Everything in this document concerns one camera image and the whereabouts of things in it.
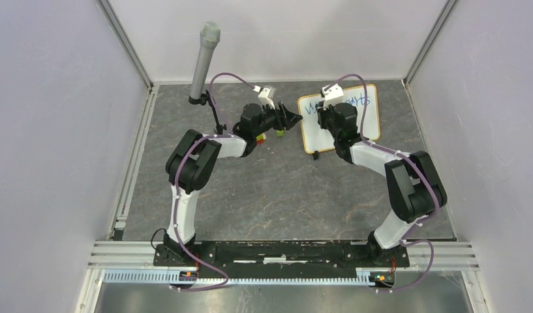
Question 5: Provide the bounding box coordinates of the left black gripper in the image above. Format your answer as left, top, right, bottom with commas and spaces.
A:
253, 101, 303, 138

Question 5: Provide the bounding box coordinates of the white whiteboard with wooden frame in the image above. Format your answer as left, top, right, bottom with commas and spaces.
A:
297, 84, 381, 155

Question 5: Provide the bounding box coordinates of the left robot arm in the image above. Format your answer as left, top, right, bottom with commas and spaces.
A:
153, 102, 302, 266

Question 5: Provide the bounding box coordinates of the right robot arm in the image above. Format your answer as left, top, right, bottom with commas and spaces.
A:
316, 102, 448, 266

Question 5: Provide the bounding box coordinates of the colourful toy brick car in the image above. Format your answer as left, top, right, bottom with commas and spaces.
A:
256, 133, 266, 144

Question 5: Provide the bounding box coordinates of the black microphone tripod stand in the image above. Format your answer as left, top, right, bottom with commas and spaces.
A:
199, 90, 227, 135

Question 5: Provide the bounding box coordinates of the grey microphone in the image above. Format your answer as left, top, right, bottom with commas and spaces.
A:
189, 22, 221, 104

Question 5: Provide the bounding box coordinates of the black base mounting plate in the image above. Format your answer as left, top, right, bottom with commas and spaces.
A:
153, 240, 410, 281

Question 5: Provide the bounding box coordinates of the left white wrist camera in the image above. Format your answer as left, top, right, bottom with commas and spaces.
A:
252, 85, 276, 109

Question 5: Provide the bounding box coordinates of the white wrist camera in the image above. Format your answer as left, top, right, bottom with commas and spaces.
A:
320, 83, 344, 110
252, 85, 276, 109

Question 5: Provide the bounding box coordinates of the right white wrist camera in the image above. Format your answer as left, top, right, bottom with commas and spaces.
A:
320, 83, 344, 110

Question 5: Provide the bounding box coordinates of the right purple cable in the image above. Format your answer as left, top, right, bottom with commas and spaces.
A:
324, 73, 436, 295

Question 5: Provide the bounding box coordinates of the purple cable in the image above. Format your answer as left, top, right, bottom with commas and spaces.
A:
170, 72, 258, 293
324, 73, 436, 295

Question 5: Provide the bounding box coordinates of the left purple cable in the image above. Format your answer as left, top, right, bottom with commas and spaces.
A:
170, 72, 258, 293

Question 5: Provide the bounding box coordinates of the slotted cable duct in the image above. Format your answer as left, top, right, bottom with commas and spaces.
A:
102, 269, 395, 287

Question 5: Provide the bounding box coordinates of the aluminium frame rail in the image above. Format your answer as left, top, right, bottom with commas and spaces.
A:
88, 241, 480, 272

